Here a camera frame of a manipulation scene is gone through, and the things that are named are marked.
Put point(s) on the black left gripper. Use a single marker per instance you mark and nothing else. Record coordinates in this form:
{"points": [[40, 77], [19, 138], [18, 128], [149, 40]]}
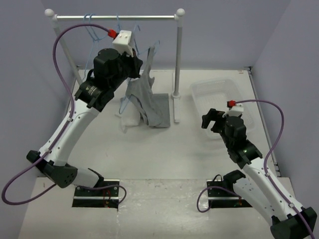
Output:
{"points": [[136, 63]]}

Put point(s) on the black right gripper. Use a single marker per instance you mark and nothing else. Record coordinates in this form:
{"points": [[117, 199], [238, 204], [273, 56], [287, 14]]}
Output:
{"points": [[213, 115]]}

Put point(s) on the grey tank top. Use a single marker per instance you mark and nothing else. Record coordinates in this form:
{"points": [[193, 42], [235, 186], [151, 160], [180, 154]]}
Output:
{"points": [[143, 97]]}

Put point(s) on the blue wire hanger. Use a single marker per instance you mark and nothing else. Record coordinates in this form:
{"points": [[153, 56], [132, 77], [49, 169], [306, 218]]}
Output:
{"points": [[149, 48]]}

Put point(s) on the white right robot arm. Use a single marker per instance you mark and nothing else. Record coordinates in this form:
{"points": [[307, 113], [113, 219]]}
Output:
{"points": [[256, 183]]}

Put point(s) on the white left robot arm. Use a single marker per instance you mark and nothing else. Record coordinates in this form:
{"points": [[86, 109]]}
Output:
{"points": [[89, 100]]}

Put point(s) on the white tank top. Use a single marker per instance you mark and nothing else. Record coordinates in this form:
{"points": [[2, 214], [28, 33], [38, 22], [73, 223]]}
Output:
{"points": [[128, 114]]}

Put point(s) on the blue empty hanger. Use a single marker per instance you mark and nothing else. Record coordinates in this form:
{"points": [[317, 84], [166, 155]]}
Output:
{"points": [[94, 37]]}

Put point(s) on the white metal clothes rack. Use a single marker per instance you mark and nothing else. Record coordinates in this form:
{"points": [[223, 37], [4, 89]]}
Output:
{"points": [[178, 17]]}

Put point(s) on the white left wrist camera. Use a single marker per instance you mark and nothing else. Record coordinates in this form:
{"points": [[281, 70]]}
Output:
{"points": [[123, 43]]}

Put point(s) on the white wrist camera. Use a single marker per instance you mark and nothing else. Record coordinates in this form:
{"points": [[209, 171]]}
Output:
{"points": [[234, 109], [123, 43]]}

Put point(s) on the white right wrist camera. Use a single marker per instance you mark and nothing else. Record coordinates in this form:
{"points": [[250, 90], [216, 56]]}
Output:
{"points": [[234, 109]]}

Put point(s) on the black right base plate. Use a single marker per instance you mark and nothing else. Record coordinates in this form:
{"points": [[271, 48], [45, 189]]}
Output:
{"points": [[218, 198]]}

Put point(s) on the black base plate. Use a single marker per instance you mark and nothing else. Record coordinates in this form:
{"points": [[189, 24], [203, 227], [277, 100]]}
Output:
{"points": [[106, 198], [218, 198]]}

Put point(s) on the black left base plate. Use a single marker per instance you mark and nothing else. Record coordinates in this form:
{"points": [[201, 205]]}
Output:
{"points": [[106, 198]]}

